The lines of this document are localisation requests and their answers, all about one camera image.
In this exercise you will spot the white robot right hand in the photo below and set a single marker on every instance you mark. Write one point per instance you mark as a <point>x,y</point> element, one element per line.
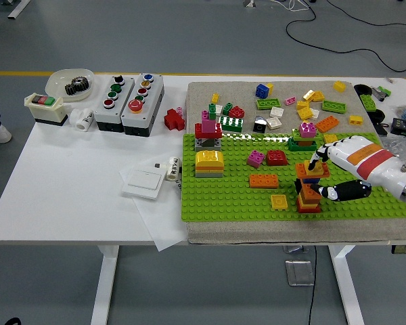
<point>368,162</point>

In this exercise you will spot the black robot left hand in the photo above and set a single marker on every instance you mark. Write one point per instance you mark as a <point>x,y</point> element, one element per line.
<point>11,321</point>

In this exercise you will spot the yellow square brick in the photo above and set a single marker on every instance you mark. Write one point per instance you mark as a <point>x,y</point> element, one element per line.
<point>304,112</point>
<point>279,200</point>
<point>318,95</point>
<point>329,138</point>
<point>321,169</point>
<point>270,87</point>
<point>309,94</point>
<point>302,104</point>

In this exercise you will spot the small pink brick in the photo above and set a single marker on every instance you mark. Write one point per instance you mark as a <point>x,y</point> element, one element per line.
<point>290,100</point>

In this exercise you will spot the blue square brick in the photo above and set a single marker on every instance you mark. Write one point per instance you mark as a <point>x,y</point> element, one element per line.
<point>262,90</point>

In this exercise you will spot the green toy baseplate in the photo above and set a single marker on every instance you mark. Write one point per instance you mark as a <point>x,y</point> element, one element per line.
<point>230,203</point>

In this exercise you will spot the clear plastic wrap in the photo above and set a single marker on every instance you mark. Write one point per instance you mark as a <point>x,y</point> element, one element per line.
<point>397,144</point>

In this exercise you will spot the black flat bar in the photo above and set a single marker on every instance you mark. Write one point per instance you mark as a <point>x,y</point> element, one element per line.
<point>383,129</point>

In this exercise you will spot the yellow narrow brick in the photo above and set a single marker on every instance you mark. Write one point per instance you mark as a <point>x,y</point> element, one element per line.
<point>355,120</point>
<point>338,86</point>

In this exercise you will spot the black printed device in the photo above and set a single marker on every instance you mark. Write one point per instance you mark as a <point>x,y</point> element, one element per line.
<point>402,124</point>

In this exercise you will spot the orange long brick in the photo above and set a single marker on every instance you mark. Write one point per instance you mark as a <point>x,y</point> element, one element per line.
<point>263,180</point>
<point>300,170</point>
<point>327,123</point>

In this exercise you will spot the lime green brick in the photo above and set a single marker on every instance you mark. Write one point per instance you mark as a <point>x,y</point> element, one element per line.
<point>368,101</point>

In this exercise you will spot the purple brick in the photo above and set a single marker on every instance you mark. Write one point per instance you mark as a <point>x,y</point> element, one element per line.
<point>308,181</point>

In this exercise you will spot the lime long plate brick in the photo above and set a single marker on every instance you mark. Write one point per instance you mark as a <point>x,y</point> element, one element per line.
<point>267,103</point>
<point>333,106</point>

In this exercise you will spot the magenta square brick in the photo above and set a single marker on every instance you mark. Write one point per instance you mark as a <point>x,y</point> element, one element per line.
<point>256,158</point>
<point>307,129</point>

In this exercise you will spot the orange square brick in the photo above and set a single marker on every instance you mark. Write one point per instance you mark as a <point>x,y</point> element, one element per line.
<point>306,193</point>

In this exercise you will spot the grey and green clip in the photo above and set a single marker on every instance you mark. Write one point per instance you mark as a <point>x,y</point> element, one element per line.
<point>380,92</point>

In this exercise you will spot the small white brick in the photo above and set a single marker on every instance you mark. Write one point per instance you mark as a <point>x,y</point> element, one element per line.
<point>218,108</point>
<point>314,112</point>

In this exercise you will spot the red base brick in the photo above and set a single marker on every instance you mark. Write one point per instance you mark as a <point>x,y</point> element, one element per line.
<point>308,209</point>

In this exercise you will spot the dark green long brick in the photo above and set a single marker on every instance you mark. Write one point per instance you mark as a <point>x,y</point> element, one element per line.
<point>292,145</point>

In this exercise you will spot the yellow base brick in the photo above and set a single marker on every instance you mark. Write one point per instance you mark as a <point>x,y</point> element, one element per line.
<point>300,202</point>

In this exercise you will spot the red sloped brick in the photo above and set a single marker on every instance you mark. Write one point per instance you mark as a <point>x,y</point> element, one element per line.
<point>276,157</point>

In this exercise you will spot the under-table control panel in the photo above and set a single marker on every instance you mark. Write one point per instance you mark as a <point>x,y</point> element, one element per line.
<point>405,249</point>

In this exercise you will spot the white table leg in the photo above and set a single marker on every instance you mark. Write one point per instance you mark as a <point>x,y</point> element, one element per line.
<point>346,284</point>
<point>105,284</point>

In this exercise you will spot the white square brick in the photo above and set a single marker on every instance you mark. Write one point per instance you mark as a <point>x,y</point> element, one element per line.
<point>273,122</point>
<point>276,112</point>

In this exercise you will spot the black sloped brick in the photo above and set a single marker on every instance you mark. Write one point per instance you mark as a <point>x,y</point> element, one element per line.
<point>258,126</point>

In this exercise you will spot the metal floor socket plate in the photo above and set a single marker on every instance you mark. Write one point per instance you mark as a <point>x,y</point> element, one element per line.
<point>299,272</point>

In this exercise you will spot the small green brick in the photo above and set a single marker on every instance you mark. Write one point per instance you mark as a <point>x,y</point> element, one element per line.
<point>227,108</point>

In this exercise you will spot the wide red brick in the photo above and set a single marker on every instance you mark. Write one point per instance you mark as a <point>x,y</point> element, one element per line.
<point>218,130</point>

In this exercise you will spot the thin orange plate brick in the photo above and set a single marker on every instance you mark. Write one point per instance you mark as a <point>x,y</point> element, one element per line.
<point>208,167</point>

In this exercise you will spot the yellow rounded brick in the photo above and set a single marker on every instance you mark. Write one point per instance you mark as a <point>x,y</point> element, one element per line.
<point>208,156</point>

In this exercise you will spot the grey base brick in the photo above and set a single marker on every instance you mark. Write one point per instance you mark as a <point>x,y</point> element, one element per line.
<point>208,173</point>

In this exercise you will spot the tall pink brick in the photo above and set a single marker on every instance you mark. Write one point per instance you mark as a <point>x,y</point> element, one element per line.
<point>208,126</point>

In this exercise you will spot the tall green brick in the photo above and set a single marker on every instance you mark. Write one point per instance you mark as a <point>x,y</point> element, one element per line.
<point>211,111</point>

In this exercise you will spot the small yellow brick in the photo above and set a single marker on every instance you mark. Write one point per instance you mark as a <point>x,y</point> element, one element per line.
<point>215,97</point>

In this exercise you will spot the grey arch brick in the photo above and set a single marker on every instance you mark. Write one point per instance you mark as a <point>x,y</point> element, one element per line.
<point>199,146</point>

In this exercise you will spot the white paper sheet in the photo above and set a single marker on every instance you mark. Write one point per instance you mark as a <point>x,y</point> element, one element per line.
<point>162,223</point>

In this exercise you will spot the white labelled tube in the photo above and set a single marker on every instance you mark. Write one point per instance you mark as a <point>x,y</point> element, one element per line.
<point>172,169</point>

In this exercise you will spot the metal stand foot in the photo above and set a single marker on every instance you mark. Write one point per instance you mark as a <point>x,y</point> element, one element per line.
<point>248,3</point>

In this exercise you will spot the red cross-shaped brick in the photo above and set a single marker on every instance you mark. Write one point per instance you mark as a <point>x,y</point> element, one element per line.
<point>172,119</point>

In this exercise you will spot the small white tag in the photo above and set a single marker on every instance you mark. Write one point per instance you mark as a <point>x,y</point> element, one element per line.
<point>159,165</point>

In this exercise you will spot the white pipe tee fitting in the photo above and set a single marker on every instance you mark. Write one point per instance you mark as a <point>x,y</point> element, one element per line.
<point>83,120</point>

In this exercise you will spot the grey four-button control box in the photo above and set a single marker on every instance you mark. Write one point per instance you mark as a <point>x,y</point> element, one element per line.
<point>101,116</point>

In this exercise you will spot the grey emergency-stop control box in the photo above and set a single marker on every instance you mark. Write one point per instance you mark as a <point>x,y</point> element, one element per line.
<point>140,122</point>

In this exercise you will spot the white plastic dish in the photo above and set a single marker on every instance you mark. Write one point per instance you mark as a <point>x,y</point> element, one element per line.
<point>55,83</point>

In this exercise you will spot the black metal gear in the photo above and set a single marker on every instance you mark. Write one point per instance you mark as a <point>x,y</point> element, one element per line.
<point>76,86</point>

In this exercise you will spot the white desk foot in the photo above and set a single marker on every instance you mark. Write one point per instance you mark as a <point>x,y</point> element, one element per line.
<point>19,8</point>

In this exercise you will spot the metal floor bracket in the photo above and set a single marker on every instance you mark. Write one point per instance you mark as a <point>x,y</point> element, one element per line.
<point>296,249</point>

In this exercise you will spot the white wall switch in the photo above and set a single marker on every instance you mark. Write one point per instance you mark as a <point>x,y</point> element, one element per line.
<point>143,183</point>

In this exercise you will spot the cream red-green switch box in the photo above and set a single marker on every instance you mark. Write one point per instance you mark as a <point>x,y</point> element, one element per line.
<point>47,113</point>

